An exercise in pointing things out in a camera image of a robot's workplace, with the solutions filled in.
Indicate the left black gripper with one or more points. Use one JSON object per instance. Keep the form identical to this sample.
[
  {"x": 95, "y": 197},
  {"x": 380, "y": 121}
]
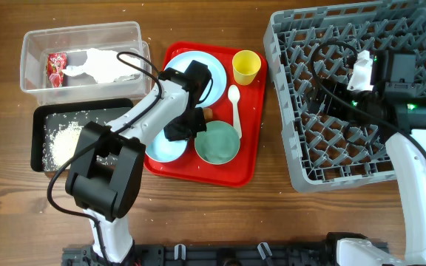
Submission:
[{"x": 172, "y": 134}]

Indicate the yellow plastic cup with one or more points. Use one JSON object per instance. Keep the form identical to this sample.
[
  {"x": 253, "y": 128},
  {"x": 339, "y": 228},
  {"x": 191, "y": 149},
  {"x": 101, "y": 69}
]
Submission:
[{"x": 246, "y": 64}]

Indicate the red plastic tray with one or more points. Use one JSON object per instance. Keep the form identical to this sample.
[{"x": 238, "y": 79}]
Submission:
[{"x": 240, "y": 170}]

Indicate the large light blue plate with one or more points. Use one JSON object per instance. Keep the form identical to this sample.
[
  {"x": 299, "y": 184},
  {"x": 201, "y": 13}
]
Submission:
[{"x": 216, "y": 87}]

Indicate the white napkin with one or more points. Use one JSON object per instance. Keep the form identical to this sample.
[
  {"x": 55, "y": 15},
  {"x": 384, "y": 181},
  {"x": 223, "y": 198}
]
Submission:
[{"x": 103, "y": 66}]

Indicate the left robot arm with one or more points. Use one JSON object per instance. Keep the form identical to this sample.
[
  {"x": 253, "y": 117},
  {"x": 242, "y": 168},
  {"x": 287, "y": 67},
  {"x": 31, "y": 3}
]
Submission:
[{"x": 106, "y": 169}]

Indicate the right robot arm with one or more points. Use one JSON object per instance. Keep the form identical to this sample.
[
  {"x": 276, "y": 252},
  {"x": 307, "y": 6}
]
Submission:
[{"x": 381, "y": 91}]

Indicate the orange carrot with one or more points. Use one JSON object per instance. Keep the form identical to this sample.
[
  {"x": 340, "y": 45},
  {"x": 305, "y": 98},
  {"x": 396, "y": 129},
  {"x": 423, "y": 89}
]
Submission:
[{"x": 208, "y": 114}]

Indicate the grey dishwasher rack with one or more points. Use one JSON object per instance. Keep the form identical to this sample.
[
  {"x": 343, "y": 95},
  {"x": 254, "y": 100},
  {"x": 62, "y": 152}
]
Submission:
[{"x": 325, "y": 153}]

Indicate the black waste tray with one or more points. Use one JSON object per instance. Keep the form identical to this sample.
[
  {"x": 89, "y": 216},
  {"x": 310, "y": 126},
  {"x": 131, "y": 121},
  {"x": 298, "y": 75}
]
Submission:
[{"x": 49, "y": 117}]

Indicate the clear plastic bin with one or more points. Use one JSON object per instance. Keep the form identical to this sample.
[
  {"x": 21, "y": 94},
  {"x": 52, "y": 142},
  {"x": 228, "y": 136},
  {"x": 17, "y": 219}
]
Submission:
[{"x": 122, "y": 37}]

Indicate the small light blue bowl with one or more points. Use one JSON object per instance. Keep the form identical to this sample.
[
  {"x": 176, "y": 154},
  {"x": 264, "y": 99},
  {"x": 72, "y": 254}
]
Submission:
[{"x": 163, "y": 150}]

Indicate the mint green bowl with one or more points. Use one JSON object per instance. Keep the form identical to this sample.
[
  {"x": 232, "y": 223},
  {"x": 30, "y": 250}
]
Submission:
[{"x": 218, "y": 144}]

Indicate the red snack wrapper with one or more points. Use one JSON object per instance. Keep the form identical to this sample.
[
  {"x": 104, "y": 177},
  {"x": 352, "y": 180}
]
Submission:
[{"x": 56, "y": 63}]

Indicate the white plastic spoon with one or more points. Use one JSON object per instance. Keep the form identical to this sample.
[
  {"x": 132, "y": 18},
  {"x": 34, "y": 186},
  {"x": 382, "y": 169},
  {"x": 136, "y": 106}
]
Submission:
[{"x": 234, "y": 96}]

